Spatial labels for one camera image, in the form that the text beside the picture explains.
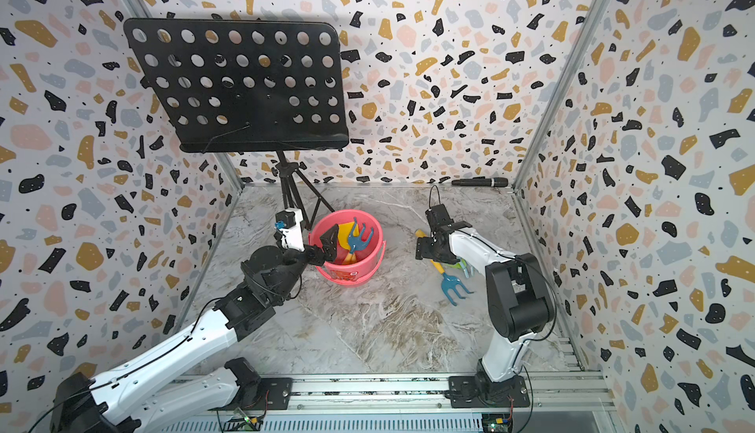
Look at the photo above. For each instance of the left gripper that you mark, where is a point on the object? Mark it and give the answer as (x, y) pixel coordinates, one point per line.
(326, 253)

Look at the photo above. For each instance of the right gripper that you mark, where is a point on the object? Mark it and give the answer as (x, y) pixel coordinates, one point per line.
(421, 249)

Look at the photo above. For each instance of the yellow toy shovel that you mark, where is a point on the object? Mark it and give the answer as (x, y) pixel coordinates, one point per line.
(344, 231)

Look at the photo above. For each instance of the teal rake yellow handle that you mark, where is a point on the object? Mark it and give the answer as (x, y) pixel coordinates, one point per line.
(357, 241)

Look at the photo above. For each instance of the teal fork yellow handle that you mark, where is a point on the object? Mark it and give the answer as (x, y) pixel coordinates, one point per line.
(452, 287)

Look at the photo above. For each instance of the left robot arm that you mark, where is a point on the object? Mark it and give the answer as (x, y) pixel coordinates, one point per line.
(140, 396)

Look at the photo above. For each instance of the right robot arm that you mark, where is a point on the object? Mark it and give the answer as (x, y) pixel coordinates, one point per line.
(520, 305)

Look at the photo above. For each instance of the pink plastic bucket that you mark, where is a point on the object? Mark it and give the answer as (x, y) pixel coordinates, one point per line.
(368, 260)

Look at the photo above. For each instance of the black microphone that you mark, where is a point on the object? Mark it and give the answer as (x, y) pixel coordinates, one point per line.
(493, 182)

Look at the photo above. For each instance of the black perforated music stand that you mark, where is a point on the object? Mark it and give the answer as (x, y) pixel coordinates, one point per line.
(247, 86)

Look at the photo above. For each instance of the right circuit board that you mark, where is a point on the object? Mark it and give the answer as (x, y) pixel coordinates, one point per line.
(497, 423)

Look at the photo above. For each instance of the circuit board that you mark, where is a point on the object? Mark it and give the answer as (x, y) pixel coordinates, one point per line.
(497, 423)
(240, 423)

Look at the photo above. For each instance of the left circuit board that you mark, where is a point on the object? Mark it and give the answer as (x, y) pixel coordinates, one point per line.
(240, 423)

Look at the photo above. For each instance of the green trowel yellow handle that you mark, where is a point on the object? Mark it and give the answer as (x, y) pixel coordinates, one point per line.
(445, 266)

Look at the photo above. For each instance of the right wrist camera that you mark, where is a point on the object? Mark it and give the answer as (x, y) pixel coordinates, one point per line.
(438, 217)

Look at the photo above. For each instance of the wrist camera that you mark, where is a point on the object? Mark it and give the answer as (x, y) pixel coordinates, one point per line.
(289, 229)
(438, 217)

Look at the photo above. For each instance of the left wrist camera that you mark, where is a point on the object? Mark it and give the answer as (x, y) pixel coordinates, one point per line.
(289, 229)

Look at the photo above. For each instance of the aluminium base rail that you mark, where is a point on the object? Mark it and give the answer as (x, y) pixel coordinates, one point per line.
(567, 401)

